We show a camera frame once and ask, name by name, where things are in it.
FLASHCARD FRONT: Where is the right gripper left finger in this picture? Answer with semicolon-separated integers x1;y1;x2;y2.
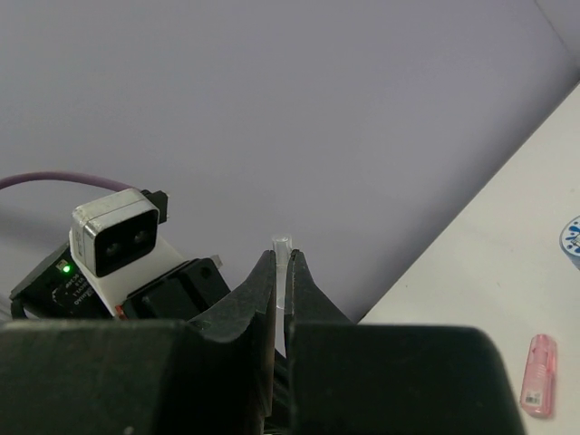
1;250;276;434

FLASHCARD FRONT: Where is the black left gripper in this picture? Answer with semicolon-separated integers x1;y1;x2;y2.
10;244;230;321

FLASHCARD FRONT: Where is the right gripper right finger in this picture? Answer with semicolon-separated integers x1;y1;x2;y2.
285;250;525;434

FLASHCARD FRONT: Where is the pink transparent eraser case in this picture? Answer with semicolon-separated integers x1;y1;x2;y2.
519;334;557;419

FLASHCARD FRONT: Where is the left blue ink jar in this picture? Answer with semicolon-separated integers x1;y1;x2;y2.
559;216;580;269

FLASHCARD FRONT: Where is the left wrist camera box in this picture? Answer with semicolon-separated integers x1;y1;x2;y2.
69;188;185;317

